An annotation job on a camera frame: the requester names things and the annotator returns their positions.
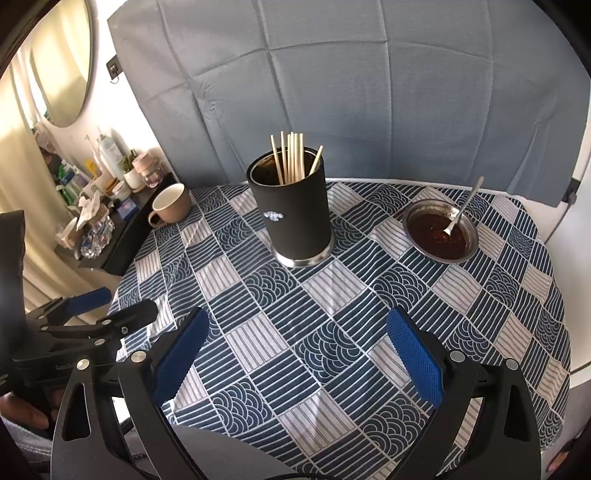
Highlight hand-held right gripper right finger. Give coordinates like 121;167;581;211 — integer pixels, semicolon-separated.
387;305;542;480

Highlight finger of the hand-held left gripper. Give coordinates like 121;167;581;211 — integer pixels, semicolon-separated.
25;287;114;329
39;299;160;354

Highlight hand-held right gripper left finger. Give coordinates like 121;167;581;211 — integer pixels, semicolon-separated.
50;305;211;480

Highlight black cylindrical utensil holder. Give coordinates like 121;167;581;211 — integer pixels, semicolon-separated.
247;148;334;267

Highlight bundle of wooden chopsticks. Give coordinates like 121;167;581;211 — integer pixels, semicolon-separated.
270;130;324;185

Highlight person's left hand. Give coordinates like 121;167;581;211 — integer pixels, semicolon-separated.
0;390;61;432

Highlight clear crystal glass ornament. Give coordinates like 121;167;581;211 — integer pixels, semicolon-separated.
81;217;115;259

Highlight black side shelf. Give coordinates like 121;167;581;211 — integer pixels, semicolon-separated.
54;172;178;278

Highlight white crumpled tissue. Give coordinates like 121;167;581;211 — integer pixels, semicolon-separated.
69;189;109;232

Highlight beige curtain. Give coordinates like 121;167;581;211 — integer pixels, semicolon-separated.
0;55;61;296

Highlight blue white patterned tablecloth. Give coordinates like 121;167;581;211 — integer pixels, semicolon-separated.
113;181;573;480

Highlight green toiletry bottles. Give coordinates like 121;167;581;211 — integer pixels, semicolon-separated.
58;159;86;204

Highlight beige ceramic mug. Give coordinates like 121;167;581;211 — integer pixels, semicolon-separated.
148;183;192;228

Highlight dark red chili sauce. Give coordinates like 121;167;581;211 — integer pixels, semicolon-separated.
410;211;467;259

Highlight small plant in white pot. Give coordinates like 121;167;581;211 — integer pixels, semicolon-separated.
121;148;145;191

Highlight round metal bowl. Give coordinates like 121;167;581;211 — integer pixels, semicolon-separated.
402;198;479;265

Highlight pink glass jars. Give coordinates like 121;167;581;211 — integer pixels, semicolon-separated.
133;151;166;188

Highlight white pump bottle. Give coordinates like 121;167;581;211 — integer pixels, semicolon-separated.
97;131;125;181

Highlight metal spoon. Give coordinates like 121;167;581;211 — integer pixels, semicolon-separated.
442;175;485;237

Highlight person's grey clothing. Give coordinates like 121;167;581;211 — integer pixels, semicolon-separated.
0;415;65;480

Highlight blue-grey backdrop cloth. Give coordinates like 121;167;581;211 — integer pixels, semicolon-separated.
107;0;591;208

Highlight thin power cable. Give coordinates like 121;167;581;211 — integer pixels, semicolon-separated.
547;200;571;245

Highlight round wall mirror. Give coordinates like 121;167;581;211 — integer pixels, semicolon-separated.
30;0;95;129

